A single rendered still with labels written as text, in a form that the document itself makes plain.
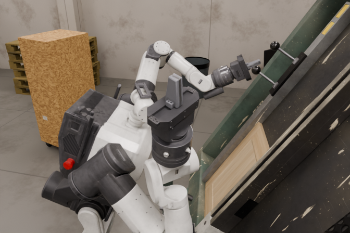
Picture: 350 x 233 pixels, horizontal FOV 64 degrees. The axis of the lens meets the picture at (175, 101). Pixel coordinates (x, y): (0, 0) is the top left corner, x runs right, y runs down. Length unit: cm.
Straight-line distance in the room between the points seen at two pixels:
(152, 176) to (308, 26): 101
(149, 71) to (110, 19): 402
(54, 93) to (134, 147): 214
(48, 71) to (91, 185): 219
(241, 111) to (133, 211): 86
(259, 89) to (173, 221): 88
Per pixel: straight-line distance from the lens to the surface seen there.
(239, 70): 129
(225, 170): 129
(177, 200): 71
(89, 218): 121
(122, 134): 91
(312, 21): 141
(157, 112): 53
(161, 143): 57
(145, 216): 82
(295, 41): 141
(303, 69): 119
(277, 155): 89
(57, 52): 289
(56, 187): 123
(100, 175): 80
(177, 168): 65
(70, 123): 95
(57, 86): 294
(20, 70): 514
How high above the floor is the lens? 181
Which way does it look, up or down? 25 degrees down
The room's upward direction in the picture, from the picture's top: straight up
